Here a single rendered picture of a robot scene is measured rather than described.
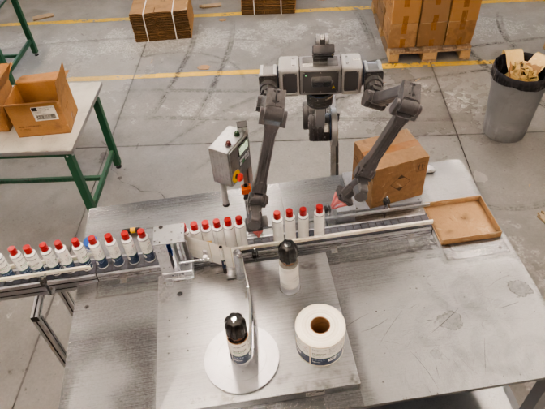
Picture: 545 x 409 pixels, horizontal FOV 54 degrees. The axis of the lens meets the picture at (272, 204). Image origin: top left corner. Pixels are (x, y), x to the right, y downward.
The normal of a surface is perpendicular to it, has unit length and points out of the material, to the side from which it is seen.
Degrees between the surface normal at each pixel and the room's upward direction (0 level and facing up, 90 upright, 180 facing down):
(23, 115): 91
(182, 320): 0
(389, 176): 90
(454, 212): 0
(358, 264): 0
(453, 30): 90
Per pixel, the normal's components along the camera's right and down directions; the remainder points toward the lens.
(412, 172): 0.30, 0.67
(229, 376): -0.06, -0.70
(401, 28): -0.01, 0.67
